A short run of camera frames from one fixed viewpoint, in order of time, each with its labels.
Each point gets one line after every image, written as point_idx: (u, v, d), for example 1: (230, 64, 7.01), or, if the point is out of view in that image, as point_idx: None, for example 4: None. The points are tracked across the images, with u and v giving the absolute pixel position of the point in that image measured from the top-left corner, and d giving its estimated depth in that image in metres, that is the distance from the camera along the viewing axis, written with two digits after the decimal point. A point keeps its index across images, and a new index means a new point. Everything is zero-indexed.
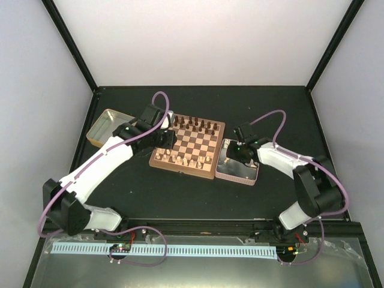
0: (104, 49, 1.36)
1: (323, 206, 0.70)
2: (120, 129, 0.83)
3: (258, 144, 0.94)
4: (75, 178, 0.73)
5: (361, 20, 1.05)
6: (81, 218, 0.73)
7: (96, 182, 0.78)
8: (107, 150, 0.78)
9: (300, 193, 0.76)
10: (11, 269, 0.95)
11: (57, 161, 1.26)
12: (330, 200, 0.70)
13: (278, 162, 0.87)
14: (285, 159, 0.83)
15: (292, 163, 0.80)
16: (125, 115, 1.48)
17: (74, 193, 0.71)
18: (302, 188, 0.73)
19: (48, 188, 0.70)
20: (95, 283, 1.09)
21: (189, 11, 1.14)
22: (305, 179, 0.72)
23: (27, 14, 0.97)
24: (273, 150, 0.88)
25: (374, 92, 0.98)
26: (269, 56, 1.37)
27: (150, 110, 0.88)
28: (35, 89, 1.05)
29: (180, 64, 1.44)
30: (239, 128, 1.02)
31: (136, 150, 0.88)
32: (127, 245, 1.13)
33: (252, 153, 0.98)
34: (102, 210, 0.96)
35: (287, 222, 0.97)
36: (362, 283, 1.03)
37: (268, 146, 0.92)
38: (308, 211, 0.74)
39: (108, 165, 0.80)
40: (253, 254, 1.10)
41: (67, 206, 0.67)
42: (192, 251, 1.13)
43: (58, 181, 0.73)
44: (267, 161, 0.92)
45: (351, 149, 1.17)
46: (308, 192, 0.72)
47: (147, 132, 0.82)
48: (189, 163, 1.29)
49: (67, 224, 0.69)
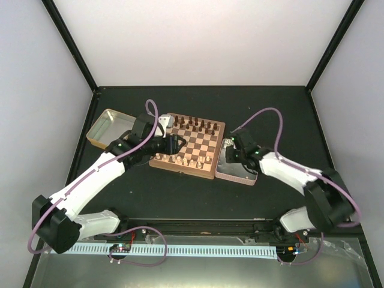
0: (104, 49, 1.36)
1: (336, 221, 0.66)
2: (113, 146, 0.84)
3: (260, 155, 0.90)
4: (66, 195, 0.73)
5: (361, 21, 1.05)
6: (71, 234, 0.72)
7: (88, 198, 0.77)
8: (98, 167, 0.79)
9: (311, 210, 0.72)
10: (11, 269, 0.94)
11: (57, 161, 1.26)
12: (345, 213, 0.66)
13: (284, 176, 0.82)
14: (293, 174, 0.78)
15: (299, 177, 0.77)
16: (124, 115, 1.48)
17: (64, 210, 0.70)
18: (315, 204, 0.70)
19: (38, 206, 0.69)
20: (95, 283, 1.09)
21: (189, 11, 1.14)
22: (318, 195, 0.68)
23: (27, 14, 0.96)
24: (277, 162, 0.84)
25: (374, 92, 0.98)
26: (269, 56, 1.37)
27: (140, 123, 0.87)
28: (35, 88, 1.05)
29: (181, 64, 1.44)
30: (237, 135, 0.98)
31: (129, 165, 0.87)
32: (127, 245, 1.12)
33: (254, 163, 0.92)
34: (98, 216, 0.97)
35: (289, 227, 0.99)
36: (362, 283, 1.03)
37: (270, 157, 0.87)
38: (321, 228, 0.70)
39: (101, 183, 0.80)
40: (253, 254, 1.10)
41: (57, 224, 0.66)
42: (192, 251, 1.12)
43: (48, 198, 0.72)
44: (271, 174, 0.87)
45: (351, 149, 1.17)
46: (321, 207, 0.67)
47: (137, 147, 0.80)
48: (189, 163, 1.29)
49: (55, 242, 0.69)
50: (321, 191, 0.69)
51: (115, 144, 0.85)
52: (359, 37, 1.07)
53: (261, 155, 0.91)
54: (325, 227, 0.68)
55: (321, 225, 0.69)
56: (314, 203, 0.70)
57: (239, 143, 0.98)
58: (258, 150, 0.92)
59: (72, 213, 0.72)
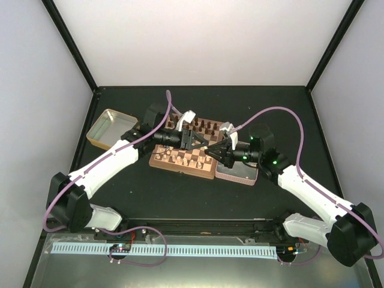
0: (104, 50, 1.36)
1: (359, 255, 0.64)
2: (128, 134, 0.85)
3: (280, 167, 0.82)
4: (85, 173, 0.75)
5: (362, 21, 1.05)
6: (84, 213, 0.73)
7: (102, 179, 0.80)
8: (115, 150, 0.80)
9: (333, 244, 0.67)
10: (11, 269, 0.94)
11: (57, 161, 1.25)
12: (368, 248, 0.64)
13: (307, 198, 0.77)
14: (318, 201, 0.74)
15: (325, 206, 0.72)
16: (124, 115, 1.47)
17: (83, 186, 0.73)
18: (341, 241, 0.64)
19: (56, 182, 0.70)
20: (95, 284, 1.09)
21: (188, 11, 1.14)
22: (349, 234, 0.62)
23: (26, 14, 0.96)
24: (300, 182, 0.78)
25: (375, 91, 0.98)
26: (269, 56, 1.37)
27: (150, 113, 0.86)
28: (36, 87, 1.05)
29: (180, 64, 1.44)
30: (261, 139, 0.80)
31: (142, 154, 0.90)
32: (127, 245, 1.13)
33: (270, 174, 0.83)
34: (104, 209, 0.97)
35: (291, 231, 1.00)
36: (362, 283, 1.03)
37: (292, 173, 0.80)
38: (342, 261, 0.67)
39: (116, 166, 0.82)
40: (253, 254, 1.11)
41: (75, 200, 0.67)
42: (192, 251, 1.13)
43: (66, 175, 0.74)
44: (290, 190, 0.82)
45: (352, 148, 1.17)
46: (348, 246, 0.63)
47: (149, 134, 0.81)
48: (189, 163, 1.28)
49: (70, 219, 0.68)
50: (352, 229, 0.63)
51: (130, 133, 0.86)
52: (359, 36, 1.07)
53: (281, 167, 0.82)
54: (346, 260, 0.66)
55: (343, 258, 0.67)
56: (341, 240, 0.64)
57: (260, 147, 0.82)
58: (277, 161, 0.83)
59: (89, 191, 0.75)
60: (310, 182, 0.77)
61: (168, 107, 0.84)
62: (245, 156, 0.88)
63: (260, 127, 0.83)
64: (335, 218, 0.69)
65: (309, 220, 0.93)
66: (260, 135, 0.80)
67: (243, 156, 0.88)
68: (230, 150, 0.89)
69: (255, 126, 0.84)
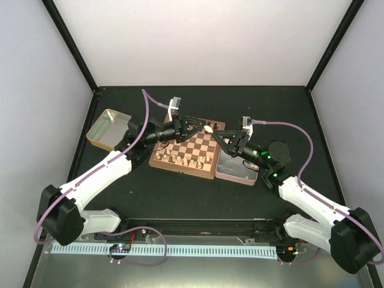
0: (104, 50, 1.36)
1: (361, 260, 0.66)
2: (122, 144, 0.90)
3: (279, 180, 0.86)
4: (76, 186, 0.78)
5: (361, 21, 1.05)
6: (77, 227, 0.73)
7: (95, 191, 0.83)
8: (108, 162, 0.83)
9: (336, 250, 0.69)
10: (10, 269, 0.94)
11: (57, 161, 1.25)
12: (369, 254, 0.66)
13: (306, 206, 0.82)
14: (317, 206, 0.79)
15: (324, 213, 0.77)
16: (123, 115, 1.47)
17: (74, 200, 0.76)
18: (341, 246, 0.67)
19: (48, 194, 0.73)
20: (95, 283, 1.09)
21: (188, 10, 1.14)
22: (348, 238, 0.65)
23: (26, 14, 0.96)
24: (300, 191, 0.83)
25: (375, 90, 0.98)
26: (269, 56, 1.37)
27: (132, 126, 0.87)
28: (36, 87, 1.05)
29: (180, 64, 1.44)
30: (279, 161, 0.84)
31: (136, 165, 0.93)
32: (127, 245, 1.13)
33: (270, 185, 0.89)
34: (99, 214, 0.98)
35: (291, 231, 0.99)
36: (362, 283, 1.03)
37: (292, 182, 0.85)
38: (346, 267, 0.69)
39: (108, 179, 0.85)
40: (253, 254, 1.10)
41: (65, 212, 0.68)
42: (192, 251, 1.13)
43: (59, 188, 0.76)
44: (290, 200, 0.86)
45: (352, 147, 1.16)
46: (350, 251, 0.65)
47: (135, 142, 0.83)
48: (189, 163, 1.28)
49: (62, 231, 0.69)
50: (350, 233, 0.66)
51: (124, 144, 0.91)
52: (359, 36, 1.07)
53: (279, 180, 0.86)
54: (350, 267, 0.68)
55: (347, 266, 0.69)
56: (341, 245, 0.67)
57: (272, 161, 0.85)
58: (278, 174, 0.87)
59: (80, 204, 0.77)
60: (309, 189, 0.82)
61: (146, 114, 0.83)
62: (255, 152, 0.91)
63: (281, 148, 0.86)
64: (333, 222, 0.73)
65: (311, 223, 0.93)
66: (279, 158, 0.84)
67: (254, 152, 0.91)
68: (248, 137, 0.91)
69: (274, 145, 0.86)
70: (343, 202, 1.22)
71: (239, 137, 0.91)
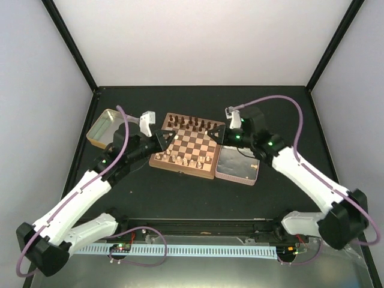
0: (105, 50, 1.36)
1: (349, 239, 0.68)
2: (97, 161, 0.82)
3: (273, 147, 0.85)
4: (49, 221, 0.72)
5: (360, 21, 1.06)
6: (60, 260, 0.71)
7: (74, 220, 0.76)
8: (81, 188, 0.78)
9: (327, 228, 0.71)
10: (10, 269, 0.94)
11: (58, 161, 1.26)
12: (358, 232, 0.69)
13: (303, 183, 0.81)
14: (314, 186, 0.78)
15: (321, 193, 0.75)
16: (124, 116, 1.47)
17: (47, 237, 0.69)
18: (334, 225, 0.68)
19: (23, 231, 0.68)
20: (95, 284, 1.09)
21: (188, 10, 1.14)
22: (344, 219, 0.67)
23: (26, 14, 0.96)
24: (297, 166, 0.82)
25: (375, 91, 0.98)
26: (269, 56, 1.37)
27: (117, 138, 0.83)
28: (36, 87, 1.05)
29: (180, 64, 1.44)
30: (251, 119, 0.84)
31: (115, 182, 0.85)
32: (127, 245, 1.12)
33: (263, 154, 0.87)
34: (89, 224, 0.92)
35: (291, 228, 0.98)
36: (362, 283, 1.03)
37: (290, 156, 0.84)
38: (333, 244, 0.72)
39: (85, 205, 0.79)
40: (253, 254, 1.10)
41: (40, 252, 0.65)
42: (192, 251, 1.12)
43: (32, 225, 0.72)
44: (286, 174, 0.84)
45: (353, 147, 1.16)
46: (343, 232, 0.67)
47: (118, 158, 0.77)
48: (189, 163, 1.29)
49: (42, 267, 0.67)
50: (347, 213, 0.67)
51: (101, 159, 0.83)
52: (359, 36, 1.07)
53: (274, 147, 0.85)
54: (336, 243, 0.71)
55: (333, 242, 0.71)
56: (334, 224, 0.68)
57: (252, 126, 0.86)
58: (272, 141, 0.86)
59: (55, 240, 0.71)
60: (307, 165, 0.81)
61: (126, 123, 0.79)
62: (238, 136, 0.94)
63: (251, 110, 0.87)
64: (330, 204, 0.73)
65: (306, 215, 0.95)
66: (250, 116, 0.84)
67: (236, 137, 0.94)
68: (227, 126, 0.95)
69: (245, 110, 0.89)
70: None
71: (222, 128, 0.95)
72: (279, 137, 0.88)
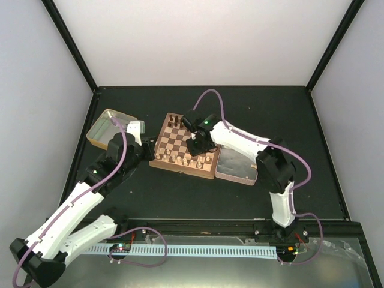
0: (105, 50, 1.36)
1: (282, 182, 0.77)
2: (89, 172, 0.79)
3: (208, 123, 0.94)
4: (41, 237, 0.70)
5: (360, 21, 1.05)
6: (56, 271, 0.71)
7: (66, 233, 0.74)
8: (72, 201, 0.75)
9: (262, 176, 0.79)
10: (11, 269, 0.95)
11: (58, 160, 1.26)
12: (288, 174, 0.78)
13: (236, 145, 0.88)
14: (243, 144, 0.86)
15: (251, 147, 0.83)
16: (124, 114, 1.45)
17: (41, 252, 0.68)
18: (265, 171, 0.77)
19: (17, 247, 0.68)
20: (95, 283, 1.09)
21: (188, 10, 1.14)
22: (269, 164, 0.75)
23: (26, 14, 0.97)
24: (228, 132, 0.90)
25: (375, 90, 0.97)
26: (269, 56, 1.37)
27: (111, 147, 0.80)
28: (36, 88, 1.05)
29: (180, 64, 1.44)
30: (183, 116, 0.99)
31: (107, 193, 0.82)
32: (127, 245, 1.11)
33: (204, 132, 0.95)
34: (86, 228, 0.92)
35: (285, 220, 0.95)
36: (362, 283, 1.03)
37: (221, 128, 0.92)
38: (272, 189, 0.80)
39: (77, 219, 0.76)
40: (253, 254, 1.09)
41: (35, 268, 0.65)
42: (192, 251, 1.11)
43: (25, 240, 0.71)
44: (222, 143, 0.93)
45: (353, 147, 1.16)
46: (272, 173, 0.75)
47: (114, 170, 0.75)
48: (189, 163, 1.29)
49: (39, 278, 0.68)
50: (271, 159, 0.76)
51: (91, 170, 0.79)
52: (359, 36, 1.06)
53: (209, 123, 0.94)
54: (275, 188, 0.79)
55: (272, 188, 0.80)
56: (265, 171, 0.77)
57: (188, 123, 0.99)
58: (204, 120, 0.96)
59: (49, 255, 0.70)
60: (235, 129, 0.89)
61: (122, 132, 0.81)
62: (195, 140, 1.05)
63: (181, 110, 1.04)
64: (256, 152, 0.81)
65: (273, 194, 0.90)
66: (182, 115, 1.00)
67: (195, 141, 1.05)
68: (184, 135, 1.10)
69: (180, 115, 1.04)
70: (343, 203, 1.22)
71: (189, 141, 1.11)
72: (213, 114, 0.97)
